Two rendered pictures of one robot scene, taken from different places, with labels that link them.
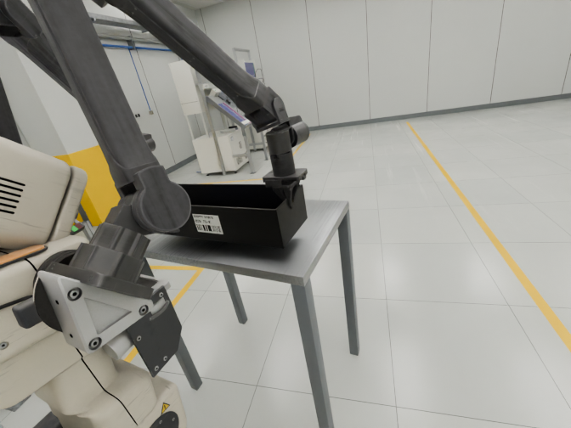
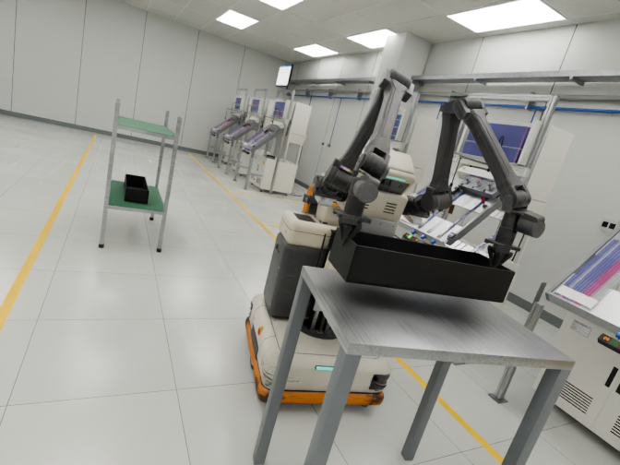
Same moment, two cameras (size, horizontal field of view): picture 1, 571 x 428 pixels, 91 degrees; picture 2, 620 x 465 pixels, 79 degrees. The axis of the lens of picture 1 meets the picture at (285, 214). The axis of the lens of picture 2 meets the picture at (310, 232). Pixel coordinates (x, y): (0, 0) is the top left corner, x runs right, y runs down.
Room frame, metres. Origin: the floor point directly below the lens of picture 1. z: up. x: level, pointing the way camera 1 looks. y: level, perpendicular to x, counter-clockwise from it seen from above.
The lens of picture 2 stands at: (1.33, -0.90, 1.21)
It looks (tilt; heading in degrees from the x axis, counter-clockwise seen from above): 14 degrees down; 132
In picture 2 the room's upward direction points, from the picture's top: 15 degrees clockwise
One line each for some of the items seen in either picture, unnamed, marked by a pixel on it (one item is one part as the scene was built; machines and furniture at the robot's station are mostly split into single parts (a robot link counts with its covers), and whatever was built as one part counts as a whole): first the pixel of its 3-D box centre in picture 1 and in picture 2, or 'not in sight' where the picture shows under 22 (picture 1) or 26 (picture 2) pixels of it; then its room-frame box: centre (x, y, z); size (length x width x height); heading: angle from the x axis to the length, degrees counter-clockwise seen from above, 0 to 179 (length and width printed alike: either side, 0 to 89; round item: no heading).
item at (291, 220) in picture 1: (212, 210); (421, 266); (0.84, 0.23, 0.90); 0.57 x 0.17 x 0.11; 60
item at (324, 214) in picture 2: not in sight; (339, 212); (0.15, 0.62, 0.87); 0.23 x 0.15 x 0.11; 60
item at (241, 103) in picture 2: not in sight; (239, 127); (-7.03, 4.86, 0.95); 1.37 x 0.82 x 1.90; 71
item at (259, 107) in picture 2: not in sight; (256, 134); (-5.66, 4.39, 0.95); 1.37 x 0.82 x 1.90; 71
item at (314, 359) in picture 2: not in sight; (311, 344); (0.25, 0.56, 0.16); 0.67 x 0.64 x 0.25; 150
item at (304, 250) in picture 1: (259, 306); (388, 416); (0.92, 0.18, 0.40); 0.70 x 0.45 x 0.80; 60
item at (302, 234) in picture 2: not in sight; (327, 264); (0.17, 0.61, 0.59); 0.55 x 0.34 x 0.83; 60
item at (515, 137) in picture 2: not in sight; (497, 142); (0.19, 2.30, 1.52); 0.51 x 0.13 x 0.27; 161
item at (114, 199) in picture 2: not in sight; (137, 172); (-1.95, 0.43, 0.55); 0.91 x 0.46 x 1.10; 161
